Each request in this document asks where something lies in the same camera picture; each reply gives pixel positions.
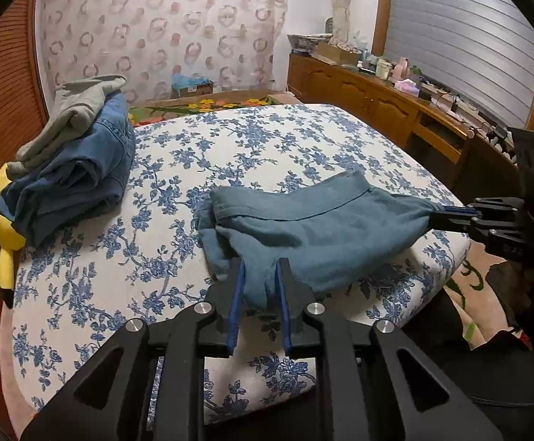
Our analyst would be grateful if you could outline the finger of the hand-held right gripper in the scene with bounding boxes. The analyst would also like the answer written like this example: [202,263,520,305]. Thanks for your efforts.
[435,197,525,216]
[426,215,527,253]

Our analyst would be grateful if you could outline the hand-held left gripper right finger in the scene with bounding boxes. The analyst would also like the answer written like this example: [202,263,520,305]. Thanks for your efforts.
[275,257,504,441]

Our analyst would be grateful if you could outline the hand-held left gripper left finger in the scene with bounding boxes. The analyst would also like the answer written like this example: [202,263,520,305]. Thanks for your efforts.
[19,257,247,441]

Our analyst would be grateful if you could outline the teal pants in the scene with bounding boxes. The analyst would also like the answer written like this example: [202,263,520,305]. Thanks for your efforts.
[196,169,442,309]

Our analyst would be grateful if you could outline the black desk gadget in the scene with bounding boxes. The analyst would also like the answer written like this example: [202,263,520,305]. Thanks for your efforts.
[485,126,513,152]

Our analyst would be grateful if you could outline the white power strip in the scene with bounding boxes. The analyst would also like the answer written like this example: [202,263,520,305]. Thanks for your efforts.
[446,98,479,115]

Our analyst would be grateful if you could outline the wooden sideboard cabinet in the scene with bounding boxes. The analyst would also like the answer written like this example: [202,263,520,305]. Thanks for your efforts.
[288,50,520,203]

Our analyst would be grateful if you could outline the blue floral white bedspread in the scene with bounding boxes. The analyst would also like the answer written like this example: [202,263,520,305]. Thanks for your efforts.
[0,103,472,426]

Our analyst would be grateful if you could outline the open cardboard box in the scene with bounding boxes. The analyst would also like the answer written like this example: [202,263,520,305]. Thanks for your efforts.
[315,41,362,65]

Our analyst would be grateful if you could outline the folded blue jeans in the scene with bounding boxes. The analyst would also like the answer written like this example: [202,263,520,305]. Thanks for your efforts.
[0,91,136,246]

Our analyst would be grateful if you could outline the yellow red flower blanket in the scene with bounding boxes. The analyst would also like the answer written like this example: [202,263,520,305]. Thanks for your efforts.
[127,92,295,125]

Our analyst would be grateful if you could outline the stack of papers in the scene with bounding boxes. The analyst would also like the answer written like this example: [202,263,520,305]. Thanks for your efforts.
[288,33,334,53]

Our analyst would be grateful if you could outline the cardboard box with blue cloth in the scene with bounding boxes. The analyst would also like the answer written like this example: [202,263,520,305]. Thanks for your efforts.
[171,73,214,98]

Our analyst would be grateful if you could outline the beige tied curtain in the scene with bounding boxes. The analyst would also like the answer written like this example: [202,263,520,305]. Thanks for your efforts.
[329,0,355,44]

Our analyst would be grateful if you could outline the yellow plush toy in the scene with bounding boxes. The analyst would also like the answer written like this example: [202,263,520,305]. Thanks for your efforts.
[0,163,26,309]

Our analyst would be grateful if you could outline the grey-green folded garment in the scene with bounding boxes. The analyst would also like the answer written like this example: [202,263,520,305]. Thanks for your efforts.
[7,75,127,178]

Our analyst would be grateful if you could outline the ring patterned lace curtain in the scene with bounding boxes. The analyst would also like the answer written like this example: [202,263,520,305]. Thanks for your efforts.
[35,0,288,106]

